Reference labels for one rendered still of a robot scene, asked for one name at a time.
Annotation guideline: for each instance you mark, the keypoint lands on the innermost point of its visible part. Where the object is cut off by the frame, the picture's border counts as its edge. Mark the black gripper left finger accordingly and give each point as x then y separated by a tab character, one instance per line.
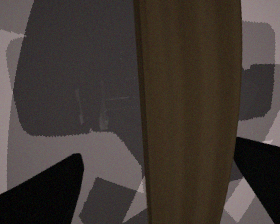
48	198

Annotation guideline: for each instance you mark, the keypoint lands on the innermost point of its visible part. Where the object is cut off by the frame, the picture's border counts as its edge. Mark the brown wooden board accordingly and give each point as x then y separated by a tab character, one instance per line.
189	56

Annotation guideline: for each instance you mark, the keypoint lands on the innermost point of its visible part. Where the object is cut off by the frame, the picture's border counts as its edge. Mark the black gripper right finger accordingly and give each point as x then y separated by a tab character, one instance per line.
259	163

